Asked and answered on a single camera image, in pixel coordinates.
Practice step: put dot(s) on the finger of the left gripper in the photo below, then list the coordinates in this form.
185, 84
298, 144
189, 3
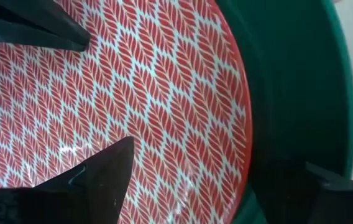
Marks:
15, 34
49, 18

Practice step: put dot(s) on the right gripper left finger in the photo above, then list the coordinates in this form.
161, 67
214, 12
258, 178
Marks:
108, 174

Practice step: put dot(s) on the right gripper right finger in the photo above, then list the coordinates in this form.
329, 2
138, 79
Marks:
288, 193

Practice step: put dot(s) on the red leaf pattern plate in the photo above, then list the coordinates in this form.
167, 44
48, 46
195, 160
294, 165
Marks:
164, 93

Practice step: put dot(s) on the large green plate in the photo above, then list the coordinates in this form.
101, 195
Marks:
288, 77

